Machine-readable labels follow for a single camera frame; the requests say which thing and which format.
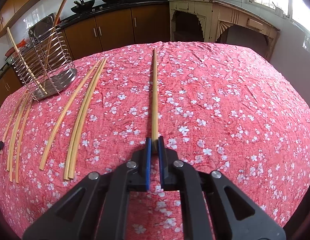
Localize wire utensil holder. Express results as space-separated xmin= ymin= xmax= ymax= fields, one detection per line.
xmin=12 ymin=14 xmax=77 ymax=101

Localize lower wooden cabinets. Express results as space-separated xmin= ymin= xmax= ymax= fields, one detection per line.
xmin=12 ymin=1 xmax=169 ymax=92

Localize red floral tablecloth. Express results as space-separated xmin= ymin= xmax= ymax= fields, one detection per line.
xmin=0 ymin=42 xmax=310 ymax=236

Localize black wok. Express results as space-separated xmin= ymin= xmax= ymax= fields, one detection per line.
xmin=71 ymin=0 xmax=95 ymax=14

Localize cream wooden side table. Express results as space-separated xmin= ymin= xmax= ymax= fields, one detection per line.
xmin=168 ymin=0 xmax=280 ymax=61

